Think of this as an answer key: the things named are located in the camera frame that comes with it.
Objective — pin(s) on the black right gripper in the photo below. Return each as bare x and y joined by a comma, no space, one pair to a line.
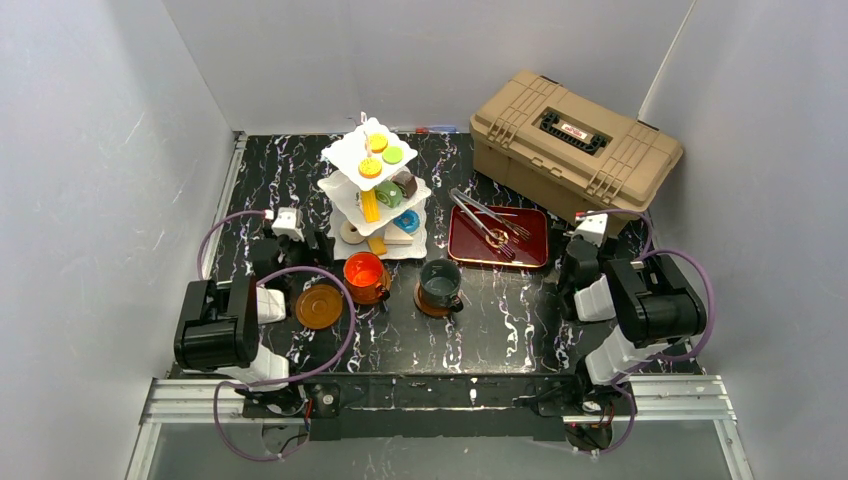
566,248

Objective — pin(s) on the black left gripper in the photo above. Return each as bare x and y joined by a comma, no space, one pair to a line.
318,242

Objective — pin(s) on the chocolate sprinkled donut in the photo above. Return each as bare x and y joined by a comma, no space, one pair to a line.
350,234

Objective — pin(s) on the orange plastic cup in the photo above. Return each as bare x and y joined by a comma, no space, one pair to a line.
364,272

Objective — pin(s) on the brown round wooden lid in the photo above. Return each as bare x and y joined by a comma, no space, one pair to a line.
319,307

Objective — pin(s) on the yellow decorated cake slice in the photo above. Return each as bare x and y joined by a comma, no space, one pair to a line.
370,206

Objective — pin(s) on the white three-tier cake stand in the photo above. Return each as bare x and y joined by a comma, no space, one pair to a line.
342,188

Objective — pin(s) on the white triangle cake slice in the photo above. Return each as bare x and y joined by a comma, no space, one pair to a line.
393,235

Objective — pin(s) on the green swirl roll cake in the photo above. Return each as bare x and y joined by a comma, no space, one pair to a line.
388,194

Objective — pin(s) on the blue sprinkled donut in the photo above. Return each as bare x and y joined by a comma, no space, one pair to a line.
409,222

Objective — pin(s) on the chocolate swirl roll cake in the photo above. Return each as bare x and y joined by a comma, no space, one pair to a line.
406,182

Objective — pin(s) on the dark green cup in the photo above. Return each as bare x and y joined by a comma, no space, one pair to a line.
439,285

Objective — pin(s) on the green round macaron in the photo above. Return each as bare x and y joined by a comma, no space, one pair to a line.
392,155

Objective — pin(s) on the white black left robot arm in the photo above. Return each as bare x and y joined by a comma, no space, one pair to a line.
218,330

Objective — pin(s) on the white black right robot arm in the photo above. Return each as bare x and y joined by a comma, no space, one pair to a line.
651,302

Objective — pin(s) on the tan plastic toolbox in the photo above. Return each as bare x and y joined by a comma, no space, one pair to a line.
568,154

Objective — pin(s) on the red dessert tray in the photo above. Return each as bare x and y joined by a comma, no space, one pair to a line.
468,243

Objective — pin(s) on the red blue screwdriver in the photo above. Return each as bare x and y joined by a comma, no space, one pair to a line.
436,129

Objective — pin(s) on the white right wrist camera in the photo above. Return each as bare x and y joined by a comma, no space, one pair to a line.
591,227

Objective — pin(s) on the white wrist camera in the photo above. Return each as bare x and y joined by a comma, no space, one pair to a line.
286,222
591,227

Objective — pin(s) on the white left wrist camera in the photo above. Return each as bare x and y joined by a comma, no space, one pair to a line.
286,222

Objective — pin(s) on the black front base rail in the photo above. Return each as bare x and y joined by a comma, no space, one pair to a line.
354,406

